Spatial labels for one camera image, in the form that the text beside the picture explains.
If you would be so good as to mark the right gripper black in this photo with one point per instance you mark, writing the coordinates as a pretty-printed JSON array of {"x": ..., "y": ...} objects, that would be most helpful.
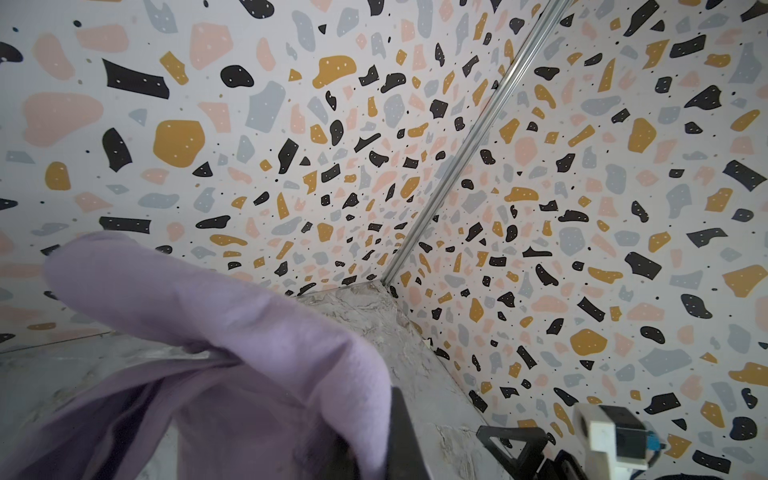
[{"x": 520, "y": 452}]

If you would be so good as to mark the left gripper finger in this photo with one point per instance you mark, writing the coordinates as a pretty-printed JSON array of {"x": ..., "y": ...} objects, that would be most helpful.
[{"x": 404, "y": 457}]

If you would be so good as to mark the lilac t shirt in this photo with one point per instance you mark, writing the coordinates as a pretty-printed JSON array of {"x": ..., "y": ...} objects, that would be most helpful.
[{"x": 267, "y": 389}]

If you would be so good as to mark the right corner aluminium post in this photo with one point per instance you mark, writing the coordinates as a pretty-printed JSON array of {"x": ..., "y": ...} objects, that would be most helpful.
[{"x": 546, "y": 22}]

